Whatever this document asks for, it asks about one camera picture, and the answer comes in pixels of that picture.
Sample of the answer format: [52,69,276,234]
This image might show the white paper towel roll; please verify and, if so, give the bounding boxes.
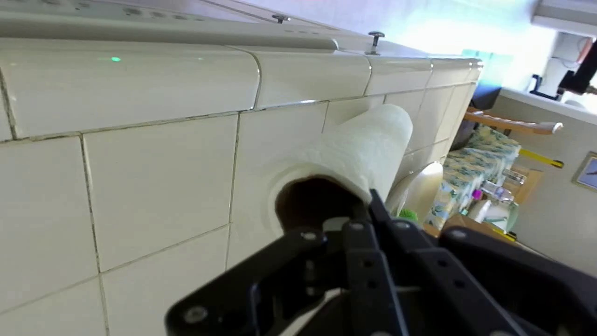
[268,104,414,234]

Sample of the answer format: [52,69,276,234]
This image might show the cluster of small bottles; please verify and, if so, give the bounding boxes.
[466,180,519,231]

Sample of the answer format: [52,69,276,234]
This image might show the yellow stick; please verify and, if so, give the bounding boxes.
[519,148,565,169]

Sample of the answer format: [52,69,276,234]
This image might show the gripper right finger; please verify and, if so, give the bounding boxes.
[379,201,597,336]

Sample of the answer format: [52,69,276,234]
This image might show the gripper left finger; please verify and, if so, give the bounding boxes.
[165,189,407,336]

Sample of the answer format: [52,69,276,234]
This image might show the wooden chair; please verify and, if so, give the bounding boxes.
[451,106,564,151]

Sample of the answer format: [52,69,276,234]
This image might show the framed picture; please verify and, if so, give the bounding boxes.
[572,151,597,192]

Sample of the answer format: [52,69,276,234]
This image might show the white plastic bottle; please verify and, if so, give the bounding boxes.
[386,161,444,224]

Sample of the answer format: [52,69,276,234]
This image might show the white cabinet drawer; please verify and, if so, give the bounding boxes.
[0,0,339,51]

